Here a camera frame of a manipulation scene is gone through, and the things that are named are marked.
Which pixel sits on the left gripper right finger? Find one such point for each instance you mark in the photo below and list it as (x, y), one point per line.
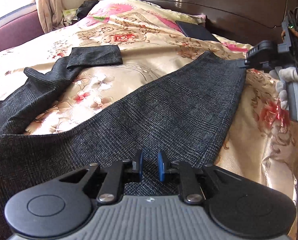
(237, 205)

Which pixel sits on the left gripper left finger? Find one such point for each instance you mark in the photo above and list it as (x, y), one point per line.
(63, 205)

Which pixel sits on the dark grey plaid pants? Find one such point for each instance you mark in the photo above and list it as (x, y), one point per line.
(187, 113)

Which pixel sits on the white gloved right hand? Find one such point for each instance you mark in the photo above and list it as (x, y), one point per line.
(284, 76)

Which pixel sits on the floral satin bedspread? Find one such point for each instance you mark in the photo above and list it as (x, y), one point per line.
(261, 143)

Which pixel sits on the black flat tablet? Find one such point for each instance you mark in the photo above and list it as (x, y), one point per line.
(196, 31)

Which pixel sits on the maroon upholstered bench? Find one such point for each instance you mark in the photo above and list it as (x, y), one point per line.
(19, 26)

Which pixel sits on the black bag by bed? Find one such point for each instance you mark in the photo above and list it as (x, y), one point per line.
(85, 8)

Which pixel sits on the beige curtain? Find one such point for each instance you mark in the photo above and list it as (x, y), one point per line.
(50, 14)

